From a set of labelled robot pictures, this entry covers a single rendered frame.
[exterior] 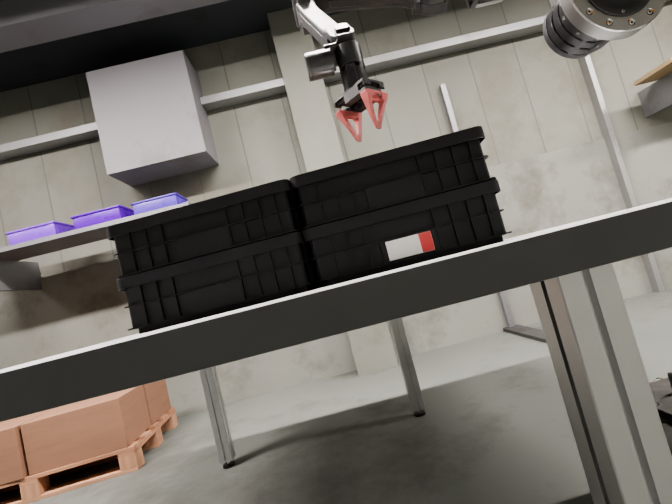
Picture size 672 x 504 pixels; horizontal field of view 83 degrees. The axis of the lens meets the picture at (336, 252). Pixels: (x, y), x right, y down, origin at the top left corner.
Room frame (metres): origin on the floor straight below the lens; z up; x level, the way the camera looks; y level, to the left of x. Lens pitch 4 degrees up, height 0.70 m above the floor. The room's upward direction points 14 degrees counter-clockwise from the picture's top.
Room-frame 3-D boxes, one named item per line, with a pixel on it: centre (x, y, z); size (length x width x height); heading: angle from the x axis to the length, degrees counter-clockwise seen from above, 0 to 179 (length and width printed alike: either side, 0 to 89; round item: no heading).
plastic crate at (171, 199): (2.65, 1.12, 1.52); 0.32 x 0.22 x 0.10; 92
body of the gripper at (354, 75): (0.81, -0.13, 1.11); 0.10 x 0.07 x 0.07; 40
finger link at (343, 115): (0.83, -0.12, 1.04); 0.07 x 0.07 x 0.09; 40
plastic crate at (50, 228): (2.62, 1.96, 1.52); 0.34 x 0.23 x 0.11; 92
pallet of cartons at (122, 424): (2.36, 1.87, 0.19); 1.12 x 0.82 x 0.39; 92
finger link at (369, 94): (0.80, -0.14, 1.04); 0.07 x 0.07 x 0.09; 40
